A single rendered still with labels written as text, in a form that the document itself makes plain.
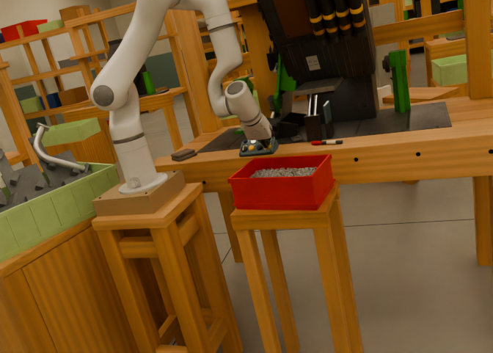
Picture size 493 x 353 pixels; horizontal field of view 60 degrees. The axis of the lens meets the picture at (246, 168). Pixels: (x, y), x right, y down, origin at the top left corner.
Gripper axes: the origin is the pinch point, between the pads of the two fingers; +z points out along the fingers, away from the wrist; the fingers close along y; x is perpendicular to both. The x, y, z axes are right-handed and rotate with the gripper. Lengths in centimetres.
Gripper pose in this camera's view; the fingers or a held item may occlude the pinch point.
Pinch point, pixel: (265, 142)
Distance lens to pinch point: 171.6
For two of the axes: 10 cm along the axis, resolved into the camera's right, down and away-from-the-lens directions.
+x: 1.6, -8.3, 5.4
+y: 9.1, -0.8, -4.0
